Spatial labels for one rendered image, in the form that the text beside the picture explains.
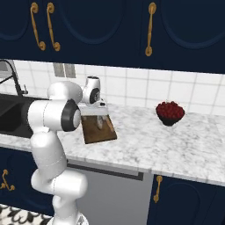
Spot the gold cupboard handle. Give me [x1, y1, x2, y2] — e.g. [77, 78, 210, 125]
[46, 2, 62, 53]
[30, 2, 47, 52]
[152, 174, 163, 204]
[144, 2, 157, 57]
[0, 169, 16, 192]

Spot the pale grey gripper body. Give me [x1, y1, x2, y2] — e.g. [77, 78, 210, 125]
[78, 105, 110, 118]

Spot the navy wall cupboard door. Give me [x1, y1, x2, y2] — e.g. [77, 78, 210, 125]
[0, 0, 46, 60]
[141, 0, 225, 75]
[43, 0, 143, 67]

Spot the grey wall socket plate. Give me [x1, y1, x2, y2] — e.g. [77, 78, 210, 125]
[53, 62, 66, 78]
[64, 62, 76, 79]

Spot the dark dishwasher handle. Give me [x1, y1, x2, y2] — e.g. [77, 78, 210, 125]
[67, 163, 145, 182]

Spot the black sink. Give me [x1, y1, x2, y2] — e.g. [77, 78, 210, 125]
[0, 93, 46, 139]

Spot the brown wooden cutting board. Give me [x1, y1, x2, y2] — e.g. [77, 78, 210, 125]
[80, 114, 119, 145]

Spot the dark bowl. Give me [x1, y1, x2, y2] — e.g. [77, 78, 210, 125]
[156, 112, 185, 127]

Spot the grey dishwasher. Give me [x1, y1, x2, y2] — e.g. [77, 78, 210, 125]
[66, 158, 155, 225]

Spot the black and white rug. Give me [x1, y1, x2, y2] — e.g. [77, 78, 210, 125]
[0, 203, 54, 225]

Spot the navy base cupboard door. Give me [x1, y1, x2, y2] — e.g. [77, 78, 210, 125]
[0, 145, 57, 217]
[146, 173, 225, 225]

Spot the black tap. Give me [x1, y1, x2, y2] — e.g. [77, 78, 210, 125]
[0, 59, 29, 97]

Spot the red berries heap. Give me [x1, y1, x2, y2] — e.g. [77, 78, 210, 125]
[156, 100, 186, 120]

